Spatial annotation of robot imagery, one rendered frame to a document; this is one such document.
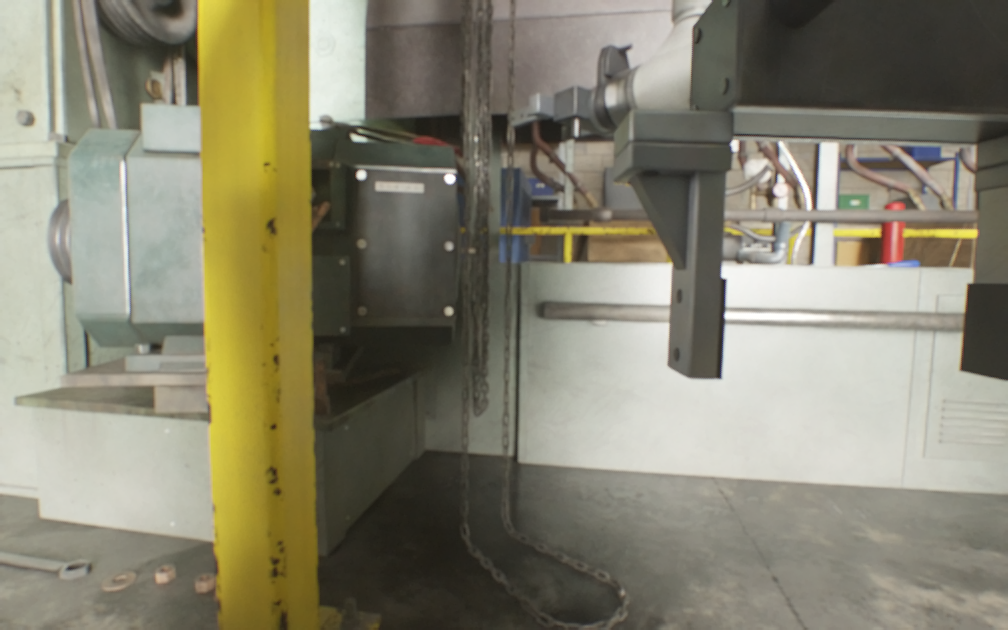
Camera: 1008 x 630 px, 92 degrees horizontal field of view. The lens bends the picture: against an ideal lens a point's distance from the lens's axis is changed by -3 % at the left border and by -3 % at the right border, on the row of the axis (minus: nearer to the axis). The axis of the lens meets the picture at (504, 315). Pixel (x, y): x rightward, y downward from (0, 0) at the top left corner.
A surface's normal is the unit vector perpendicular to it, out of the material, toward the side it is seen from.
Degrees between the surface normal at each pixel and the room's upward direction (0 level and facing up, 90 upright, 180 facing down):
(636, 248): 74
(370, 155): 45
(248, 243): 90
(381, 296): 90
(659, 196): 90
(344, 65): 90
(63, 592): 0
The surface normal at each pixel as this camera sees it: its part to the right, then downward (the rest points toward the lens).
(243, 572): -0.16, 0.07
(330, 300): 0.18, 0.08
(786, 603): 0.01, -1.00
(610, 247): -0.20, -0.20
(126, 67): 0.99, 0.03
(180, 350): 0.17, -0.39
